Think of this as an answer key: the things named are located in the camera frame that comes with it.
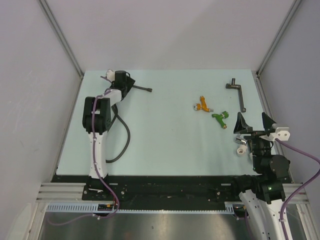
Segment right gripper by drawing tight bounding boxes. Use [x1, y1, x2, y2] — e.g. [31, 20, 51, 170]
[232, 111, 275, 171]

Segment green water faucet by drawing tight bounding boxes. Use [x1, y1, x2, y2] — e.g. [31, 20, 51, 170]
[211, 111, 229, 129]

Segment dark flexible shower hose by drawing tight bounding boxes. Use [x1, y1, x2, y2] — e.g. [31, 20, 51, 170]
[104, 84, 153, 164]

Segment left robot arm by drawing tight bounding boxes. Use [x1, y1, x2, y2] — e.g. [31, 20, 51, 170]
[82, 70, 135, 179]

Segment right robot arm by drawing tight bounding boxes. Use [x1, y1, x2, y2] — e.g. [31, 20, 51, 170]
[230, 112, 292, 240]

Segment orange water faucet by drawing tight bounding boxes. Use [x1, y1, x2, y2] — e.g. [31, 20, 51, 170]
[193, 95, 214, 113]

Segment chrome faucet white fittings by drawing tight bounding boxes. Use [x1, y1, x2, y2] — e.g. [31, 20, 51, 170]
[235, 136, 253, 163]

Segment dark metal faucet spout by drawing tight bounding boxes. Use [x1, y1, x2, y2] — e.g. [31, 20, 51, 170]
[225, 78, 247, 113]

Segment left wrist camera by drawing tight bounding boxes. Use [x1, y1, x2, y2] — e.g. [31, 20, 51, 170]
[101, 69, 115, 83]

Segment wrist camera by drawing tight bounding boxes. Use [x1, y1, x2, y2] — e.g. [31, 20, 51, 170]
[260, 127, 291, 142]
[101, 69, 115, 83]

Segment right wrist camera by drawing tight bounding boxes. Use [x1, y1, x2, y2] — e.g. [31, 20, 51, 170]
[260, 127, 291, 142]

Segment white slotted cable duct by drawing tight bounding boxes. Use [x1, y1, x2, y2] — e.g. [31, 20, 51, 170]
[46, 202, 237, 215]

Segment left aluminium frame post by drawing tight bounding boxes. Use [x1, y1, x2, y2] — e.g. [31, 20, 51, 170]
[37, 0, 84, 80]

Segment aluminium frame post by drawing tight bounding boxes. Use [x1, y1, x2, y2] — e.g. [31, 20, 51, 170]
[37, 0, 84, 80]
[255, 0, 303, 77]

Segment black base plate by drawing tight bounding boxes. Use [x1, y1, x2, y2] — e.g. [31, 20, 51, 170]
[51, 175, 240, 211]

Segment right aluminium frame post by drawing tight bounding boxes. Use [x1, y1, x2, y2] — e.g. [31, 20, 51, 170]
[255, 0, 303, 77]

